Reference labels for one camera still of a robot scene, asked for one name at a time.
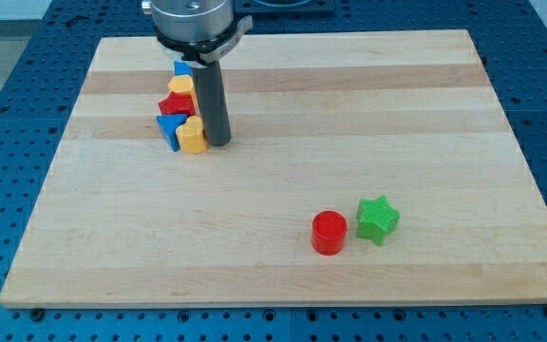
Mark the yellow hexagon block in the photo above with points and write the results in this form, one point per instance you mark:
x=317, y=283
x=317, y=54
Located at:
x=183, y=84

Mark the green star block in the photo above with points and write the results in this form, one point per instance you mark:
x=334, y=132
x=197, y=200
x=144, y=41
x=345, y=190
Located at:
x=376, y=219

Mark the blue triangle block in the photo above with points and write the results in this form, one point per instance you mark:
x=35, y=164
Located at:
x=168, y=125

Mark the blue cube block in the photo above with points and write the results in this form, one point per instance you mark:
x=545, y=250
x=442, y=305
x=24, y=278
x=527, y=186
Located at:
x=181, y=69

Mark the wooden board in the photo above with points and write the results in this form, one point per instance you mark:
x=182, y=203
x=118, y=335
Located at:
x=319, y=121

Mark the yellow heart block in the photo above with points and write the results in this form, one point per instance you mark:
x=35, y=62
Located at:
x=191, y=136

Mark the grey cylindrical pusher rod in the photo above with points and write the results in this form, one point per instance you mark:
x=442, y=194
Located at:
x=212, y=104

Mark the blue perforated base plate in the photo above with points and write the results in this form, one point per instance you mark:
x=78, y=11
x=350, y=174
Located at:
x=38, y=97

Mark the red cylinder block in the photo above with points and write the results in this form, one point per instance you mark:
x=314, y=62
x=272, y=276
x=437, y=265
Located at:
x=328, y=232

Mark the red star block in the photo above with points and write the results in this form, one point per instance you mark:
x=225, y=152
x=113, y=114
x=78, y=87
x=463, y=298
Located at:
x=177, y=103

